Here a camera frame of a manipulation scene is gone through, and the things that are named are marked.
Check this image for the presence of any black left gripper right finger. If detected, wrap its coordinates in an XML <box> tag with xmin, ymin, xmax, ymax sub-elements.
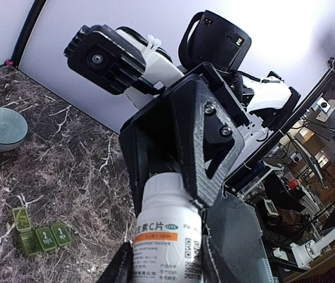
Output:
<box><xmin>205</xmin><ymin>203</ymin><xmax>274</xmax><ymax>282</ymax></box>

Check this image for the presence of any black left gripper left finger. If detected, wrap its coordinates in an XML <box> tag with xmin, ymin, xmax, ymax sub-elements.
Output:
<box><xmin>96</xmin><ymin>242</ymin><xmax>133</xmax><ymax>283</ymax></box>

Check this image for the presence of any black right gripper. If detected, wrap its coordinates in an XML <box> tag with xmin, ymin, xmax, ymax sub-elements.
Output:
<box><xmin>119</xmin><ymin>62</ymin><xmax>249</xmax><ymax>208</ymax></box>

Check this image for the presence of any white pill bottle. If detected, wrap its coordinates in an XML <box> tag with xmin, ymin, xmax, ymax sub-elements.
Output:
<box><xmin>131</xmin><ymin>173</ymin><xmax>202</xmax><ymax>282</ymax></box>

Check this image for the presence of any green weekly pill organizer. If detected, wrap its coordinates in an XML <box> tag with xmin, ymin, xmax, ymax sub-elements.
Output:
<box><xmin>12</xmin><ymin>207</ymin><xmax>72</xmax><ymax>256</ymax></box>

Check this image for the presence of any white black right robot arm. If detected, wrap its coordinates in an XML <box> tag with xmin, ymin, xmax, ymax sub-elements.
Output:
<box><xmin>117</xmin><ymin>11</ymin><xmax>300</xmax><ymax>212</ymax></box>

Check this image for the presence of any striped light blue bowl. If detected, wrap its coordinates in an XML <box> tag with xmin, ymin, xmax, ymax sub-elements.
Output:
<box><xmin>0</xmin><ymin>107</ymin><xmax>29</xmax><ymax>152</ymax></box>

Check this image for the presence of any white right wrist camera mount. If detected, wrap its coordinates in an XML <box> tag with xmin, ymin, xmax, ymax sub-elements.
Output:
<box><xmin>114</xmin><ymin>26</ymin><xmax>186</xmax><ymax>98</ymax></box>

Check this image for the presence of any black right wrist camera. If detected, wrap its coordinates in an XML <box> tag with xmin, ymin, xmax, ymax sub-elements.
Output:
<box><xmin>64</xmin><ymin>25</ymin><xmax>146</xmax><ymax>95</ymax></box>

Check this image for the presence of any black frame post right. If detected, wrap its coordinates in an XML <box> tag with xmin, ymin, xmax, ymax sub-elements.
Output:
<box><xmin>8</xmin><ymin>0</ymin><xmax>47</xmax><ymax>68</ymax></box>

